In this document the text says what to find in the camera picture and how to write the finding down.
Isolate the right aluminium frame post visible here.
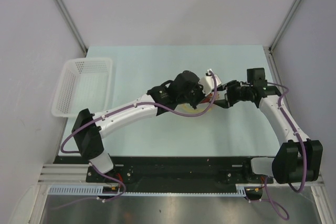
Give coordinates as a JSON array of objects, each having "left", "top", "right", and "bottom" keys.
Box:
[{"left": 268, "top": 0, "right": 303, "bottom": 52}]

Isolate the white plastic basket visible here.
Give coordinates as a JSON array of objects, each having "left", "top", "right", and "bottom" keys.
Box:
[{"left": 51, "top": 57, "right": 113, "bottom": 118}]

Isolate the left aluminium frame post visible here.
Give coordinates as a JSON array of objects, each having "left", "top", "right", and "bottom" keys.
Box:
[{"left": 53, "top": 0, "right": 88, "bottom": 56}]

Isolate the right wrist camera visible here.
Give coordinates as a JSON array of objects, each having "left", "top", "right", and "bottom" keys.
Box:
[{"left": 247, "top": 68, "right": 267, "bottom": 87}]

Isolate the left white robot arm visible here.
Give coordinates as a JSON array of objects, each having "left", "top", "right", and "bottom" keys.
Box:
[{"left": 71, "top": 70, "right": 216, "bottom": 182}]

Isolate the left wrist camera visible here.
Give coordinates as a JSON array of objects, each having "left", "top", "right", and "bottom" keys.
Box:
[{"left": 198, "top": 69, "right": 223, "bottom": 96}]

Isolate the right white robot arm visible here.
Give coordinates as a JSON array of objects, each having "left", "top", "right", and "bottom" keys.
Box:
[{"left": 215, "top": 68, "right": 323, "bottom": 185}]

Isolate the aluminium frame post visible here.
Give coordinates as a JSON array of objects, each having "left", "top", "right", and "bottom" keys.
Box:
[
  {"left": 53, "top": 0, "right": 88, "bottom": 56},
  {"left": 268, "top": 0, "right": 303, "bottom": 52}
]

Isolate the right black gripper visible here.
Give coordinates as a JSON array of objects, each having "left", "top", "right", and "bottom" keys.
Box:
[{"left": 211, "top": 80, "right": 253, "bottom": 108}]

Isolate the white slotted cable duct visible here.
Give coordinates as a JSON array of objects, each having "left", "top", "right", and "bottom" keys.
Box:
[{"left": 48, "top": 184, "right": 249, "bottom": 197}]

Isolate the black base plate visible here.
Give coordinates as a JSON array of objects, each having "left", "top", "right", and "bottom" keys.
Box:
[{"left": 54, "top": 155, "right": 275, "bottom": 194}]

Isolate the clear zip top bag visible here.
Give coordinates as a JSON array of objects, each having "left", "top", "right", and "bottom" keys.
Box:
[{"left": 177, "top": 93, "right": 213, "bottom": 114}]

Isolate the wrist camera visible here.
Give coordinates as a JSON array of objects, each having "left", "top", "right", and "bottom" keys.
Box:
[
  {"left": 198, "top": 69, "right": 223, "bottom": 96},
  {"left": 247, "top": 68, "right": 267, "bottom": 87}
]

